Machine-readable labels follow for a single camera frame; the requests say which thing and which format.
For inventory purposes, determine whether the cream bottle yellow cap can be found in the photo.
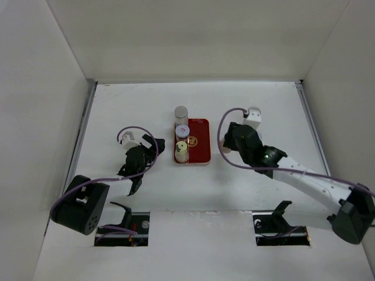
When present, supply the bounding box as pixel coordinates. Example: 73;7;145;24
175;141;189;163

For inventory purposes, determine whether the brown spice jar white lid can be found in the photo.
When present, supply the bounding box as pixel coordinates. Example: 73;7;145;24
175;124;190;142

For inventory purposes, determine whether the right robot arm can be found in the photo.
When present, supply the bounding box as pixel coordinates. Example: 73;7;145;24
223;122;374;245

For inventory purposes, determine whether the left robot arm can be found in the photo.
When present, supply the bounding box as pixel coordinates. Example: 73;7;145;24
50;134;165;235

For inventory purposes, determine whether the white pepper bottle steel cap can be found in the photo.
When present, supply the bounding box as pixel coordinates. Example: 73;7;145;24
174;105;189;126

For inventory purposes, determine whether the red tray with gold rim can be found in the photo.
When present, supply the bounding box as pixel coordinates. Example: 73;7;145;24
172;118;212;165

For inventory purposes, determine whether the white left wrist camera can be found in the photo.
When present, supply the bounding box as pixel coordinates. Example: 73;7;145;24
120;131;139;150

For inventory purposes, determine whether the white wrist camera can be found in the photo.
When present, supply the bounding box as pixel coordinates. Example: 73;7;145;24
120;131;139;150
243;107;261;130

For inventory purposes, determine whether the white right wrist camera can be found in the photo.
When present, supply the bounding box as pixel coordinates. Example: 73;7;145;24
243;107;261;130

